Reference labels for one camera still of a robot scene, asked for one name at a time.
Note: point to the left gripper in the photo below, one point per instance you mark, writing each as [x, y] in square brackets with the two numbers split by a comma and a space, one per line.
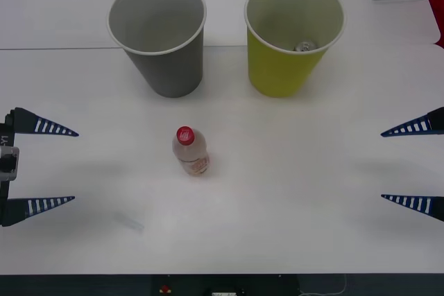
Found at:
[5, 129]

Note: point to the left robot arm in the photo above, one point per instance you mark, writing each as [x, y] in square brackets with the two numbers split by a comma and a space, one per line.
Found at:
[8, 164]

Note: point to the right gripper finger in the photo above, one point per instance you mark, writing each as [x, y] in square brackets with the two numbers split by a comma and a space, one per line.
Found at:
[425, 205]
[426, 125]

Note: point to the red button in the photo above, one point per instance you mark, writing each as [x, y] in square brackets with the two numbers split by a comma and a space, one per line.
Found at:
[165, 289]

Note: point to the clear bottle with red cap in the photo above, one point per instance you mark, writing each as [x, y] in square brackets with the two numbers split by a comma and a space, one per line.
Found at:
[190, 154]

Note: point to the grey plastic waste bin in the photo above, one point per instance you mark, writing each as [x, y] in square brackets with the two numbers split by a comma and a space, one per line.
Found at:
[166, 70]

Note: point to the silver drink can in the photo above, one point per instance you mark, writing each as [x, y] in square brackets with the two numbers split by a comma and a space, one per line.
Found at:
[306, 46]

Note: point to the red object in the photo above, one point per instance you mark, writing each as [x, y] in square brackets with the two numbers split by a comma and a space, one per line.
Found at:
[437, 11]

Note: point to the dark robot base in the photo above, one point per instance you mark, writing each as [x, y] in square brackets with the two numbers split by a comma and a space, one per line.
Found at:
[86, 285]

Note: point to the yellow-green plastic waste bin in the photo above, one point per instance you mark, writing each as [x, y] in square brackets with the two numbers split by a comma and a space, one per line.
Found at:
[277, 74]

